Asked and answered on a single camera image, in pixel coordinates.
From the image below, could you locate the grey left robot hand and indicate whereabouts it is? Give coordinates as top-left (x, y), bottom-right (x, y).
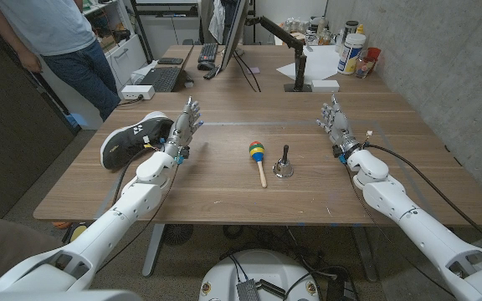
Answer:
top-left (163, 95), bottom-right (204, 158)

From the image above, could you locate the white hanging cloth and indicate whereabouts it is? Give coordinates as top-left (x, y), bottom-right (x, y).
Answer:
top-left (208, 0), bottom-right (227, 45)

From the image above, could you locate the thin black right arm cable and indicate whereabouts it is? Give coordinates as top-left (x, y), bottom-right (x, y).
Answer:
top-left (343, 162), bottom-right (455, 298)

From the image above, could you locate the dark bottle with black cap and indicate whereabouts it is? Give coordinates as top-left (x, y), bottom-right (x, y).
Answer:
top-left (343, 19), bottom-right (359, 43)

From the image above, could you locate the dark brown cabinet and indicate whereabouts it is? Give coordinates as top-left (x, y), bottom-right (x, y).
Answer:
top-left (0, 3), bottom-right (81, 221)

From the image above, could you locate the black keyboard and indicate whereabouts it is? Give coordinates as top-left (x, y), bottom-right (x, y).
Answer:
top-left (197, 43), bottom-right (219, 64)

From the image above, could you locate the red plastic cup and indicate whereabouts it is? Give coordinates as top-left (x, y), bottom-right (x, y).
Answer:
top-left (366, 47), bottom-right (382, 68)

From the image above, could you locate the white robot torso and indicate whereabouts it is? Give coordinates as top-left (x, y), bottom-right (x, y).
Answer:
top-left (197, 248), bottom-right (321, 301)

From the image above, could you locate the white power box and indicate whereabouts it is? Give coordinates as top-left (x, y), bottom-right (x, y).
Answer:
top-left (120, 84), bottom-right (156, 101)

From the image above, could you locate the brown chair cushion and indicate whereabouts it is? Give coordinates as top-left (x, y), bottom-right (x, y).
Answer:
top-left (0, 212), bottom-right (64, 289)

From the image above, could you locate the black computer monitor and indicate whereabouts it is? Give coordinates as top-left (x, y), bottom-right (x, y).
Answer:
top-left (218, 0), bottom-right (250, 72)

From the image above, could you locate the black sneaker with white sole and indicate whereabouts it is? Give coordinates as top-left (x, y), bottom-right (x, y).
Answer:
top-left (100, 110), bottom-right (175, 171)

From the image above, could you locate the grey finned module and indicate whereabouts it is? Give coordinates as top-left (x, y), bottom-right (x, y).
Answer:
top-left (235, 278), bottom-right (261, 301)

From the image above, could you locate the grey table leg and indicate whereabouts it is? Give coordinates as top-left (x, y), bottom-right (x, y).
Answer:
top-left (351, 225), bottom-right (379, 283)
top-left (141, 223), bottom-right (166, 278)

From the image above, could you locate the silver handbell with black handle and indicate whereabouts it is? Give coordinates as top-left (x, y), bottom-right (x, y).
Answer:
top-left (272, 144), bottom-right (295, 179)

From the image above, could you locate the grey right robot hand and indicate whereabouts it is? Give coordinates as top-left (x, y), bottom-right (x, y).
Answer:
top-left (315, 94), bottom-right (363, 159)

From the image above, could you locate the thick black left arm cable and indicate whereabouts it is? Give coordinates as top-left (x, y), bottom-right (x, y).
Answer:
top-left (113, 145), bottom-right (158, 206)

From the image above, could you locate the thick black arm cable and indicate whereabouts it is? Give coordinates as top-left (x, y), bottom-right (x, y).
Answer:
top-left (113, 145), bottom-right (158, 206)
top-left (364, 142), bottom-right (482, 255)

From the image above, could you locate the white paper sheet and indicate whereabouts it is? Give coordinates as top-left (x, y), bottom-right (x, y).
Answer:
top-left (275, 44), bottom-right (342, 83)

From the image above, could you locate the colourful striped wooden maraca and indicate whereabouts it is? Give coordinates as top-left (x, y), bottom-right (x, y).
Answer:
top-left (248, 140), bottom-right (269, 189)

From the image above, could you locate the white flat box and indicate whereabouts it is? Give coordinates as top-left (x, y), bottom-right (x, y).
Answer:
top-left (310, 79), bottom-right (341, 94)

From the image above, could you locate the black laptop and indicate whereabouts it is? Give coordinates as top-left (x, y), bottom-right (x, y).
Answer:
top-left (139, 65), bottom-right (188, 93)

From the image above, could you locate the white wipes canister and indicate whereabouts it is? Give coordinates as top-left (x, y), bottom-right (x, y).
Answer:
top-left (336, 33), bottom-right (367, 76)

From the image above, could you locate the person in grey shirt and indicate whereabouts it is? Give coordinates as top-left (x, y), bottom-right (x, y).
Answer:
top-left (0, 0), bottom-right (121, 122)

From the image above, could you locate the white drawer cabinet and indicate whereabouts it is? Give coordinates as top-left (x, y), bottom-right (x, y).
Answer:
top-left (105, 33), bottom-right (148, 87)

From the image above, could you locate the black round fan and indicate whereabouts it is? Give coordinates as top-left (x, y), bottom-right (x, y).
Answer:
top-left (162, 223), bottom-right (195, 247)

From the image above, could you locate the clear plastic cup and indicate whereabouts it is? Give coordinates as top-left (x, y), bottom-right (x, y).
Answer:
top-left (354, 56), bottom-right (376, 79)

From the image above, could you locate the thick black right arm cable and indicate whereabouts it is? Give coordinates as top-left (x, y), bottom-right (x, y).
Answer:
top-left (364, 142), bottom-right (482, 255)

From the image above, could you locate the black remote control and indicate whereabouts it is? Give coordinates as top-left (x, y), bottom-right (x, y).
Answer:
top-left (203, 65), bottom-right (222, 81)

